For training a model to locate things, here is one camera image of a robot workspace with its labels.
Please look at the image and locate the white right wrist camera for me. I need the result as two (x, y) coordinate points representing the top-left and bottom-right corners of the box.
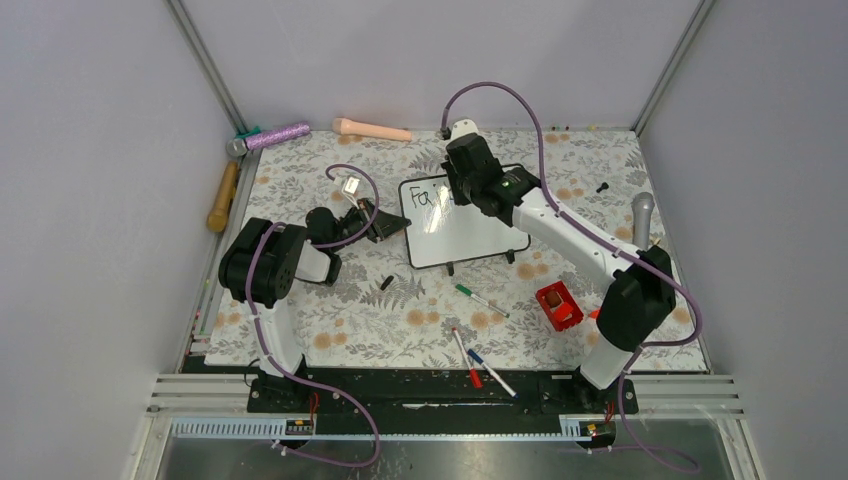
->
(439, 118), (479, 142)

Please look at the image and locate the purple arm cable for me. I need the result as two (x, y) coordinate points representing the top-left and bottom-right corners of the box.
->
(245, 163), (382, 469)
(440, 81), (705, 473)

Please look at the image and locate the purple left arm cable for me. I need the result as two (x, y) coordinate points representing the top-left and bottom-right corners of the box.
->
(245, 163), (382, 469)

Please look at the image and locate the red capped marker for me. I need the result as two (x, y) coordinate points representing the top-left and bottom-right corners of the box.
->
(452, 327), (483, 389)

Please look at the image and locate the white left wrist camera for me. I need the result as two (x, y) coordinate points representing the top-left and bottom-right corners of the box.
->
(334, 176), (360, 199)

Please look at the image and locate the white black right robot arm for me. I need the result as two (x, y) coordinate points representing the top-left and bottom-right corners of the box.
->
(442, 133), (676, 412)

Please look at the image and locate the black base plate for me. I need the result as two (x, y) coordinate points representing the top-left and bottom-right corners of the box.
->
(247, 368), (639, 432)

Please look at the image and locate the peach toy microphone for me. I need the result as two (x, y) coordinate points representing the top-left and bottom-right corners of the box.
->
(332, 117), (412, 142)

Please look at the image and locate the gold toy microphone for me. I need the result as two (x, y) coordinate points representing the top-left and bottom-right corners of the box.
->
(206, 161), (240, 233)

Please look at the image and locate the green capped marker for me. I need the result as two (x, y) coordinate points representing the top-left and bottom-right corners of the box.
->
(455, 284), (510, 318)

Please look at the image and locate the silver toy microphone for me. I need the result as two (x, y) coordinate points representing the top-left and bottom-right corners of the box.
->
(631, 192), (655, 251)

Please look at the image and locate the purple glitter microphone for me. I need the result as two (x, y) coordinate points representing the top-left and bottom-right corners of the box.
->
(225, 122), (311, 158)

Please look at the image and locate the black marker cap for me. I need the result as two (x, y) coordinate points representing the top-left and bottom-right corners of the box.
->
(380, 275), (394, 291)

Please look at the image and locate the blue capped marker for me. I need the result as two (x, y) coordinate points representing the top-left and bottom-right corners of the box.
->
(467, 349), (519, 399)

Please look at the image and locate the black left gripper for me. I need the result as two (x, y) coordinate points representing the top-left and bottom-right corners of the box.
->
(329, 197), (410, 252)

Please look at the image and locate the brown cylinder in box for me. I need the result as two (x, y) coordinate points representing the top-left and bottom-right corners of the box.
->
(544, 291), (562, 310)

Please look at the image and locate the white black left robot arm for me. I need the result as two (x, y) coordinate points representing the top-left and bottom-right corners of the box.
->
(218, 199), (412, 411)

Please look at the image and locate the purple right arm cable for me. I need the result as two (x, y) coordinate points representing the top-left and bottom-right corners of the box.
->
(440, 81), (705, 473)

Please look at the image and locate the small black-framed whiteboard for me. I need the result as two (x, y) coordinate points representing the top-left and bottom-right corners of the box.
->
(398, 175), (531, 269)

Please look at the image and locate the red plastic box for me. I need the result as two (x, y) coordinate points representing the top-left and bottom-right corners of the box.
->
(535, 281), (584, 332)

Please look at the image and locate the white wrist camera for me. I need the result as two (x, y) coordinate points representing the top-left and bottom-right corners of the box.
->
(334, 176), (360, 199)
(439, 118), (479, 142)

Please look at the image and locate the floral table mat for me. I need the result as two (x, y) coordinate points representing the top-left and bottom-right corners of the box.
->
(201, 127), (710, 374)

